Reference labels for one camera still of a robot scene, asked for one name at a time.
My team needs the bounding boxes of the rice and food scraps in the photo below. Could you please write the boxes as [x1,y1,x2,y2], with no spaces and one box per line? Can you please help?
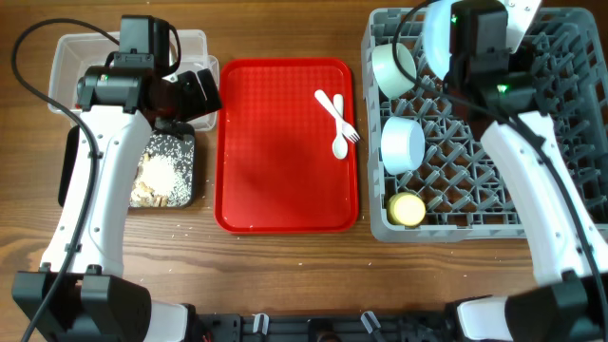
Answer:
[128,134,195,208]

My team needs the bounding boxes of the white plastic spoon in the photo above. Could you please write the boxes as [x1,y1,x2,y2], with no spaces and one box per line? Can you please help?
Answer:
[332,94,349,160]

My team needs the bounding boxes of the white plastic fork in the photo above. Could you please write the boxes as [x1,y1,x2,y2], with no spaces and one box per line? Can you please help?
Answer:
[314,89,360,143]

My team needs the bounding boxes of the green bowl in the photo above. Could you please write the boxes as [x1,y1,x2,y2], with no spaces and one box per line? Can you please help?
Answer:
[371,43,416,100]

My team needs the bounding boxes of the light blue bowl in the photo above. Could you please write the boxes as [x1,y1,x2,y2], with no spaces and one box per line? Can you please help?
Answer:
[380,117,426,176]

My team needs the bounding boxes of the yellow plastic cup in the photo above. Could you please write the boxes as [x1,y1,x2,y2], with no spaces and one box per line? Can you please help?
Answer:
[387,193,427,227]

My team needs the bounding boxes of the light blue plate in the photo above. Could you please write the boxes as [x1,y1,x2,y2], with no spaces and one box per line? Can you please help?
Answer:
[422,0,455,80]

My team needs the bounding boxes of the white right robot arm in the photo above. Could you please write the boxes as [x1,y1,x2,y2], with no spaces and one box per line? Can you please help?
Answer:
[436,1,607,341]

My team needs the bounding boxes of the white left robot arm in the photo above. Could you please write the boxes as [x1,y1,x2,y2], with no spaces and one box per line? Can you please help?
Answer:
[12,15,221,341]

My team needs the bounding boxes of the grey dishwasher rack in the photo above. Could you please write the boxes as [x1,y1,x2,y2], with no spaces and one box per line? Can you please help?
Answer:
[361,8,607,242]

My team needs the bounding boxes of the black tray bin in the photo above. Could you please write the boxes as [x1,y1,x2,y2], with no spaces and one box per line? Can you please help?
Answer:
[57,122,198,210]

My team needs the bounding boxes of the clear plastic bin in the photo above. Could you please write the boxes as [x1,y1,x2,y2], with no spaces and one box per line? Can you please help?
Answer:
[48,29,219,115]

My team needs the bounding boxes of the red plastic tray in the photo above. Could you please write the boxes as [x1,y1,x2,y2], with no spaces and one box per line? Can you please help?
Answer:
[214,57,359,235]

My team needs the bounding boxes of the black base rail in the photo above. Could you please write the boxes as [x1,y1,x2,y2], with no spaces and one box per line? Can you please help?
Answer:
[108,311,528,342]

